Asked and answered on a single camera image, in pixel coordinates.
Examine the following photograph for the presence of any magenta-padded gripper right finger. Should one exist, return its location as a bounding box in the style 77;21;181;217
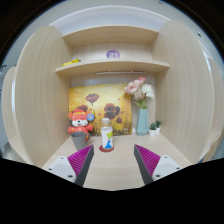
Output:
133;143;181;186

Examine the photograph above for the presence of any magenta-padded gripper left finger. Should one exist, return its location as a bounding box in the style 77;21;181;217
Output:
46;143;95;187

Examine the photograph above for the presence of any clear plastic water bottle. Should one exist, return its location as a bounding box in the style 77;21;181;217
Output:
100;117;115;150

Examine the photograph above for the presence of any small potted green plant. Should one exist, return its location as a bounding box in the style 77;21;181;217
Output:
148;122;158;138
155;119;164;135

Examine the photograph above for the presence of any teal faceted vase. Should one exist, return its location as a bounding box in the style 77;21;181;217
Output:
135;107;150;137

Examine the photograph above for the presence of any red plush toy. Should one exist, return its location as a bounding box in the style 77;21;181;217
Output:
67;108;96;137

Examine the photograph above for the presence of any pink and white flower bouquet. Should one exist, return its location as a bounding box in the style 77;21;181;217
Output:
123;76;156;110

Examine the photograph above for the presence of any yellow poppy flower painting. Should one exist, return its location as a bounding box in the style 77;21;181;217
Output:
68;83;134;137

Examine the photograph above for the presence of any small yellow object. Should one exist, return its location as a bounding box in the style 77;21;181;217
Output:
61;58;82;67

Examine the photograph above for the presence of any light wood shelf board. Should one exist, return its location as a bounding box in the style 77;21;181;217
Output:
62;25;160;47
54;58;171;78

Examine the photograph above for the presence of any round purple sticker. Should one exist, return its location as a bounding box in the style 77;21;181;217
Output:
105;49;121;60

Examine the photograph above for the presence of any grey cup with handle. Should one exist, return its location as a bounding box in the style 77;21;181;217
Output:
70;131;92;152

